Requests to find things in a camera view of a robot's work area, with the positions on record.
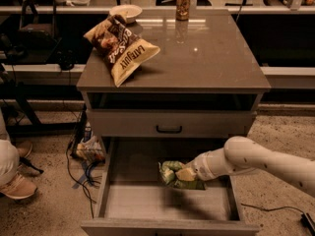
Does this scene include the person's tan shoe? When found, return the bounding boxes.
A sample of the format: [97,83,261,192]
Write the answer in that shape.
[0,173,37,200]
[17,141,32,158]

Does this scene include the grey drawer cabinet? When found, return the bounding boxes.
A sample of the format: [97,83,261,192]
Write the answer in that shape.
[76,7,273,236]

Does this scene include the open middle drawer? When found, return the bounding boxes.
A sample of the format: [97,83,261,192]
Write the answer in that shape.
[82,138,259,236]

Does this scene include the black floor cable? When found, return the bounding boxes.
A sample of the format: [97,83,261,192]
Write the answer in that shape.
[65,141,103,219]

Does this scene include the closed upper drawer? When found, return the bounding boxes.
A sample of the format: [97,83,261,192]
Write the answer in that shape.
[87,109,256,139]

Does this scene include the green jalapeno chip bag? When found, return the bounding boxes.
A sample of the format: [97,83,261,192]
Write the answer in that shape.
[158,160,205,190]

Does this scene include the black chair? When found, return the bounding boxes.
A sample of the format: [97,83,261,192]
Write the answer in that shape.
[18,0,61,64]

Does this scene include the orange soda can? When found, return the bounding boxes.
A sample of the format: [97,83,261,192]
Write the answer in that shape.
[176,0,191,21]

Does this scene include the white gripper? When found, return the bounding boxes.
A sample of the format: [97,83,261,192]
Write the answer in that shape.
[175,150,226,182]

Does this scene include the white bowl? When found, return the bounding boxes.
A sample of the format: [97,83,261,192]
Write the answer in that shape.
[109,4,143,24]

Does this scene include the black power adapter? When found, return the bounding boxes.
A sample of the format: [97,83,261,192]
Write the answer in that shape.
[300,213,315,236]

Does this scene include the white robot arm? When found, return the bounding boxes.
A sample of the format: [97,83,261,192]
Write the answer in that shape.
[175,137,315,197]

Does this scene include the snack packages on floor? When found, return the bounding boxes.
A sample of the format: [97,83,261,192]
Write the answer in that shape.
[76,123,105,162]

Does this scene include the person's white trouser leg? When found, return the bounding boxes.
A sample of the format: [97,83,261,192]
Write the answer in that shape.
[0,110,20,186]

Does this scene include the brown yellow Late July chip bag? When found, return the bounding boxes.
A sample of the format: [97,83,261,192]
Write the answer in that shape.
[84,13,160,87]

